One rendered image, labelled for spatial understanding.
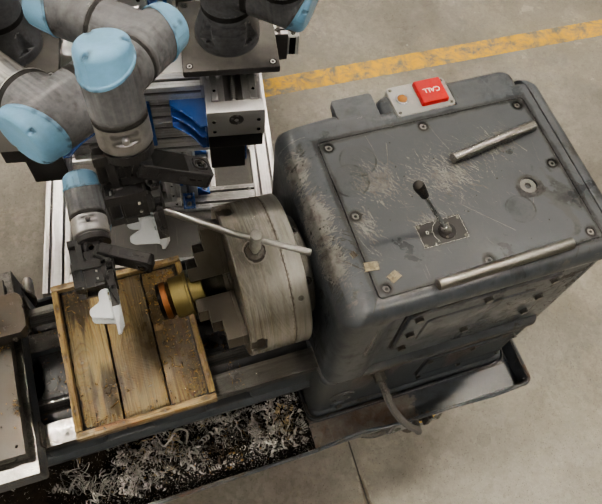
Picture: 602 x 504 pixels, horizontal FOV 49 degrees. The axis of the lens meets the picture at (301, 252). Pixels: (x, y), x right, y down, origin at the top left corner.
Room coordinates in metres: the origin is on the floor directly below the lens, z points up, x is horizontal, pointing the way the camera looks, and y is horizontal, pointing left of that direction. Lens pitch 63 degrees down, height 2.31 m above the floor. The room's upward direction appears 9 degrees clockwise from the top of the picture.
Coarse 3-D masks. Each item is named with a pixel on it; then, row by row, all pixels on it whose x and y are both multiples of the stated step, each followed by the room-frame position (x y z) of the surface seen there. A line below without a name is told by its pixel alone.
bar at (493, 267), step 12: (564, 240) 0.64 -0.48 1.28; (528, 252) 0.60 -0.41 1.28; (540, 252) 0.60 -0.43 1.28; (552, 252) 0.61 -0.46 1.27; (492, 264) 0.56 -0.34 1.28; (504, 264) 0.57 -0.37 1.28; (516, 264) 0.57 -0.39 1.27; (444, 276) 0.53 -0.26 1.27; (456, 276) 0.53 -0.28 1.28; (468, 276) 0.53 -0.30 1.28; (480, 276) 0.54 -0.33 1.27; (444, 288) 0.50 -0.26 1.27
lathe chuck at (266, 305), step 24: (240, 216) 0.61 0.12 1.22; (264, 216) 0.62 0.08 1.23; (240, 240) 0.55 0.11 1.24; (240, 264) 0.51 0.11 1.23; (264, 264) 0.52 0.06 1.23; (240, 288) 0.47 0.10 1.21; (264, 288) 0.48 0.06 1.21; (288, 288) 0.49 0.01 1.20; (264, 312) 0.44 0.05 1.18; (288, 312) 0.45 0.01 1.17; (264, 336) 0.41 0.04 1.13; (288, 336) 0.43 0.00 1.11
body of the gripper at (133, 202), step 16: (96, 144) 0.51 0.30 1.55; (96, 160) 0.47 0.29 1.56; (112, 160) 0.48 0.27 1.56; (128, 160) 0.48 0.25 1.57; (144, 160) 0.49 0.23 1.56; (112, 176) 0.47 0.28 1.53; (128, 176) 0.48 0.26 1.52; (112, 192) 0.46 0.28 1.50; (128, 192) 0.46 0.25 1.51; (144, 192) 0.47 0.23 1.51; (160, 192) 0.48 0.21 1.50; (112, 208) 0.45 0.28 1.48; (128, 208) 0.45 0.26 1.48; (144, 208) 0.46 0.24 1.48; (112, 224) 0.43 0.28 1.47
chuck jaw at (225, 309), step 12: (204, 300) 0.48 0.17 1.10; (216, 300) 0.48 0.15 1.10; (228, 300) 0.48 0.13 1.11; (204, 312) 0.45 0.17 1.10; (216, 312) 0.45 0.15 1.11; (228, 312) 0.46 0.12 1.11; (240, 312) 0.46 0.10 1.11; (216, 324) 0.43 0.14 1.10; (228, 324) 0.43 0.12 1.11; (240, 324) 0.44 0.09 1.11; (228, 336) 0.41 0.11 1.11; (240, 336) 0.41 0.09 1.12; (252, 348) 0.40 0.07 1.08
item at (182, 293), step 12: (180, 276) 0.52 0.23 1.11; (156, 288) 0.49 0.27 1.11; (168, 288) 0.49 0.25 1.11; (180, 288) 0.49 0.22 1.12; (192, 288) 0.50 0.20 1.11; (168, 300) 0.46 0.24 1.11; (180, 300) 0.47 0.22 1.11; (192, 300) 0.48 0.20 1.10; (168, 312) 0.45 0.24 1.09; (180, 312) 0.45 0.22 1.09; (192, 312) 0.46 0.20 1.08
